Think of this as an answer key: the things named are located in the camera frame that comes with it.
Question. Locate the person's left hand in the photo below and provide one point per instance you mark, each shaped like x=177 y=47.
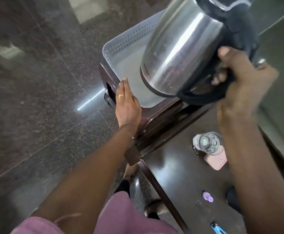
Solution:
x=128 y=107

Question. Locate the person's right hand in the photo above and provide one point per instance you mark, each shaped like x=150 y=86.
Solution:
x=246 y=90

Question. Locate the person's left fingers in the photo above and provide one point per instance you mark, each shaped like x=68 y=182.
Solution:
x=123 y=91

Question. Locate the person's right thumb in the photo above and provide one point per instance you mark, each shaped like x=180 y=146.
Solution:
x=228 y=57

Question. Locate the stainless steel electric kettle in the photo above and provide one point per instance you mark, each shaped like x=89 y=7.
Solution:
x=181 y=48

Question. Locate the person's right forearm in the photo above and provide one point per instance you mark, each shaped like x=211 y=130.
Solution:
x=258 y=173

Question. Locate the person's left forearm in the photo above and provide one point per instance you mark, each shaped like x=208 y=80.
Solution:
x=88 y=173

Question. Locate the white perforated plastic basket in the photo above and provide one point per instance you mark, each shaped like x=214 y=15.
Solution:
x=125 y=53

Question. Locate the clear drinking glass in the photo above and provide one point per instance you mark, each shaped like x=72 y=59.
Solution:
x=207 y=142

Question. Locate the person's black shoe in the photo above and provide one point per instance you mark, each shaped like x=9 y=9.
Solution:
x=122 y=187
x=153 y=210

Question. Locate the pink phone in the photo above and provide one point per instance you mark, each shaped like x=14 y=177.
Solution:
x=216 y=162

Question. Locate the person's pink clothing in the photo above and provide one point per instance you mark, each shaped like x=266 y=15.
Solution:
x=122 y=216

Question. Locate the small purple cap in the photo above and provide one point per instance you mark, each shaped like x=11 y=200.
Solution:
x=207 y=196

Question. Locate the black round object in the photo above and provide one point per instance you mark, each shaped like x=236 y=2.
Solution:
x=233 y=199

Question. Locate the blue pen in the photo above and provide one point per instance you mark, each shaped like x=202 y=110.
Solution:
x=215 y=228

